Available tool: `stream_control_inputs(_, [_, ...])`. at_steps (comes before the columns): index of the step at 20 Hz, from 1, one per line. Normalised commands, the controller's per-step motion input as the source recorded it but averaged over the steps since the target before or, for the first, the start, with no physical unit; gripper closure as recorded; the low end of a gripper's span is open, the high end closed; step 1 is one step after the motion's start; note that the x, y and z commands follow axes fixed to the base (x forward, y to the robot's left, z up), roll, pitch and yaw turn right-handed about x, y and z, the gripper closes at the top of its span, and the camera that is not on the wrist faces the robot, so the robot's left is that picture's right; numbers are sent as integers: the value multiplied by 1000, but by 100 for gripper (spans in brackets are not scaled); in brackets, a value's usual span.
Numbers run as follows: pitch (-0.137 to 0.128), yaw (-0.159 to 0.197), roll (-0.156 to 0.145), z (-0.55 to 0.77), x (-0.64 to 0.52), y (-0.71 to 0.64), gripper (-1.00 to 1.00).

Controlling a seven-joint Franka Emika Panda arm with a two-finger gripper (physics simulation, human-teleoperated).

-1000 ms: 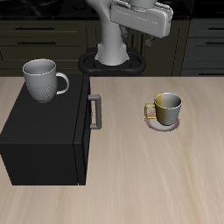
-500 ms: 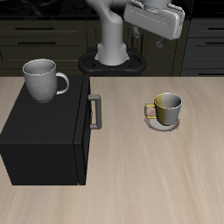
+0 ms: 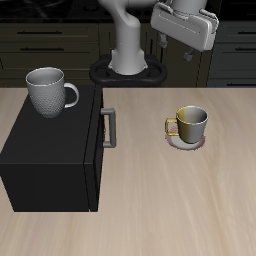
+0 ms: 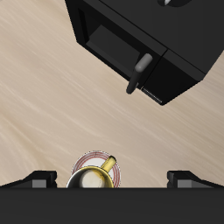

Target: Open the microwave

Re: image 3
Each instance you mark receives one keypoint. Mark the white dimpled mug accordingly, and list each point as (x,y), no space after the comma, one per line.
(48,91)

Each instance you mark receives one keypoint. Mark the dark kitchen cupboards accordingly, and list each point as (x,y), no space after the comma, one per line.
(50,50)

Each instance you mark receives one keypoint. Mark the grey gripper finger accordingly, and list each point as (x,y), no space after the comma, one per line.
(162,40)
(189,55)

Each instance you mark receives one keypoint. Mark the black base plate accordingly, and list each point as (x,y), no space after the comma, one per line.
(100,74)

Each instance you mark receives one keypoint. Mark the small white plate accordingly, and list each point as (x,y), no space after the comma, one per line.
(178,143)

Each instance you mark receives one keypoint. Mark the yellow and grey mug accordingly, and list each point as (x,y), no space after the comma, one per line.
(190,124)

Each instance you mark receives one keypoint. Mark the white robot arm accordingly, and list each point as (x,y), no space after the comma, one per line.
(126,40)

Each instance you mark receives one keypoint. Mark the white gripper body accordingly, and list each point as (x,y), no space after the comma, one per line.
(183,28)

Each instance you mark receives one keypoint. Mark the black microwave oven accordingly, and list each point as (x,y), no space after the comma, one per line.
(50,153)

